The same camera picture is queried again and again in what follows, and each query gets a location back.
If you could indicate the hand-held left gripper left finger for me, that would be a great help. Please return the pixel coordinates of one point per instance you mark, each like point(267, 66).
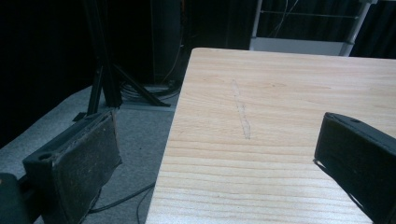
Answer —
point(74, 168)

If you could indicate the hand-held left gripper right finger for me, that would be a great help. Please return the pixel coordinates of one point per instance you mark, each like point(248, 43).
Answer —
point(358, 161)

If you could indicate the black metal tripod stand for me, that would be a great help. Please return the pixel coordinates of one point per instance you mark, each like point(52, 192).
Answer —
point(106, 77)

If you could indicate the dark curtain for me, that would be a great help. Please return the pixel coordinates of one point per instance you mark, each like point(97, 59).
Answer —
point(43, 56)

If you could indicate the white metal frame rack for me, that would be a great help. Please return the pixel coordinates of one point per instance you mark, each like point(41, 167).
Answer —
point(305, 40)

